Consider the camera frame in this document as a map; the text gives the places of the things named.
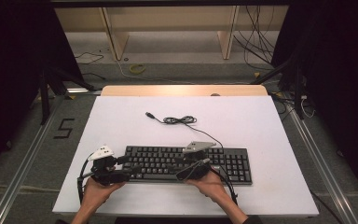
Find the white board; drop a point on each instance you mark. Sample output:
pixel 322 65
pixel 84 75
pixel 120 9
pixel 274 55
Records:
pixel 155 109

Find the dark curtain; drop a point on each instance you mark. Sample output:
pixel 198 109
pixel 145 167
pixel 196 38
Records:
pixel 12 77
pixel 341 77

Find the light wooden shelf unit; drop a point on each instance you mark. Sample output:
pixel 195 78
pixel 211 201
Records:
pixel 174 18

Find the metal floor rail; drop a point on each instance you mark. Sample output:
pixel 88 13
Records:
pixel 323 169
pixel 21 169

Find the wooden table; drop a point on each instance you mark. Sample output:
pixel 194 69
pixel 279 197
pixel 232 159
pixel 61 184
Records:
pixel 183 90

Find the short silver metal bar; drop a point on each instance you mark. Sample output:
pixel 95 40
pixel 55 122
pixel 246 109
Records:
pixel 84 90

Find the black keyboard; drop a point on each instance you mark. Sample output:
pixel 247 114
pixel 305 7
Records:
pixel 155 161

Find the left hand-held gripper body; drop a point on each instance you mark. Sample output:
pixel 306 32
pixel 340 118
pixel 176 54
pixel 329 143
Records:
pixel 105 174

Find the person's right hand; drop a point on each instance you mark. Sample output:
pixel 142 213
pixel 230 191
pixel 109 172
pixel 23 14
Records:
pixel 209 188

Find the black metal stand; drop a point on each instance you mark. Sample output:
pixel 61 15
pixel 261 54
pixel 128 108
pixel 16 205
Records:
pixel 297 93
pixel 45 99

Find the person's left hand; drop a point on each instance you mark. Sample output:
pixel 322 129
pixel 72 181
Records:
pixel 98 194

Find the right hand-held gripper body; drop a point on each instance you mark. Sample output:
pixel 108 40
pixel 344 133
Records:
pixel 195 169

